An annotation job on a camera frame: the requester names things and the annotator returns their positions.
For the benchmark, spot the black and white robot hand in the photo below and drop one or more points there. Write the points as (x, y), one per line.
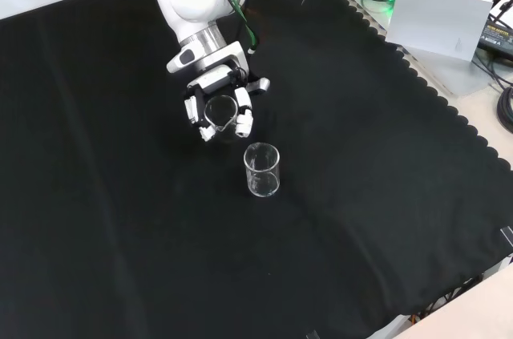
(192, 104)

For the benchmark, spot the small clear glass beaker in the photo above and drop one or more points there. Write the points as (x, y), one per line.
(220, 114)

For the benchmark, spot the large clear glass beaker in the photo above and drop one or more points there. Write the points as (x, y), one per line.
(262, 178)

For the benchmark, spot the black scalloped bench cloth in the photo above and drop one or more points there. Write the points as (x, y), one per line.
(120, 194)

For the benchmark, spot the pale grey board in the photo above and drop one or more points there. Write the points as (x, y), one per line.
(437, 22)

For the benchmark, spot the grey tape strip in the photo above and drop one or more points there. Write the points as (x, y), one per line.
(507, 235)
(312, 335)

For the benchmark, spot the black power adapter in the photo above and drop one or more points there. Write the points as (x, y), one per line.
(497, 38)

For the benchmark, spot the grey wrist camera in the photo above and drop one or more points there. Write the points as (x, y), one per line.
(259, 85)

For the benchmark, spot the grey metal base plate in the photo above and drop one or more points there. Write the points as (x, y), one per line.
(453, 74)

